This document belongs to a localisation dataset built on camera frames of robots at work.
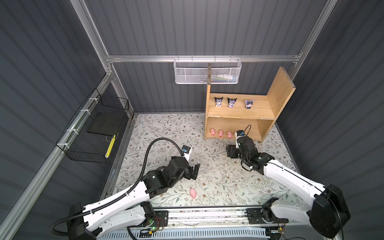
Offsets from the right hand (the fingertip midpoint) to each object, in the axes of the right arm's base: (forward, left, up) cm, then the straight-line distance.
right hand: (233, 147), depth 85 cm
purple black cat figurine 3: (+16, -8, +18) cm, 26 cm away
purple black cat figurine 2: (+18, +1, +18) cm, 26 cm away
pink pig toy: (-22, +23, -12) cm, 34 cm away
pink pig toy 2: (+16, +10, -5) cm, 20 cm away
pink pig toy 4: (+13, -1, -5) cm, 14 cm away
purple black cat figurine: (+19, +8, +18) cm, 28 cm away
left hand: (-11, +23, +6) cm, 26 cm away
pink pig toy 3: (+15, +5, -6) cm, 17 cm away
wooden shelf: (+13, -12, +13) cm, 22 cm away
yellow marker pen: (-8, +61, +16) cm, 63 cm away
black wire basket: (-2, +73, +17) cm, 75 cm away
